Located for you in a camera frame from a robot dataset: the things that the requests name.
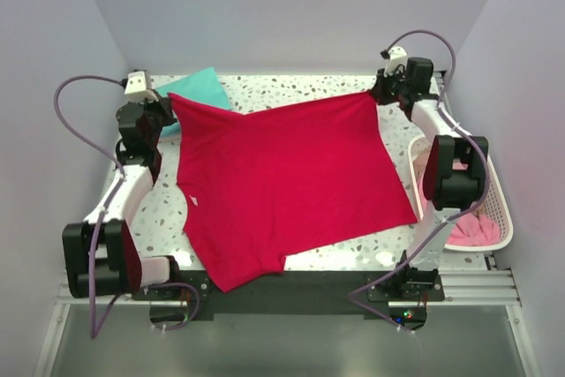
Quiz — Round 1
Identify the aluminium frame rail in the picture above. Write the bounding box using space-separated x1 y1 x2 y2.
56 265 524 307

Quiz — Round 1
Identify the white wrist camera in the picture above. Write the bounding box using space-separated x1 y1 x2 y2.
124 71 159 102
380 46 408 77

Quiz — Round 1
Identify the beige t shirt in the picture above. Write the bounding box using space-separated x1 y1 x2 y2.
412 146 431 181

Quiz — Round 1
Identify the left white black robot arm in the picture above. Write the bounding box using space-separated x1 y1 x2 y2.
62 90 183 299

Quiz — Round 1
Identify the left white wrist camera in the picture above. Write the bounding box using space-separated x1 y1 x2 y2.
124 71 159 102

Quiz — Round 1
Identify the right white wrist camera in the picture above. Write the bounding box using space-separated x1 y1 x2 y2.
380 46 408 77

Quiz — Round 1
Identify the red t shirt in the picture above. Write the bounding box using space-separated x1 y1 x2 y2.
172 92 416 291

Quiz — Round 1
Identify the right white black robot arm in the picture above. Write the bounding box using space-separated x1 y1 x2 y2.
365 53 489 300

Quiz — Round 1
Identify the folded teal t shirt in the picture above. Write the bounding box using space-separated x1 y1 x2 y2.
156 67 232 139

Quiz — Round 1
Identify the pink t shirt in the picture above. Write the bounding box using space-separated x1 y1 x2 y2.
417 177 501 247

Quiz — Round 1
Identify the white plastic laundry basket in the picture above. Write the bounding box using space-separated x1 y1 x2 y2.
407 136 514 253

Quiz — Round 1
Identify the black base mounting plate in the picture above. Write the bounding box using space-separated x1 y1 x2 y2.
132 268 445 328

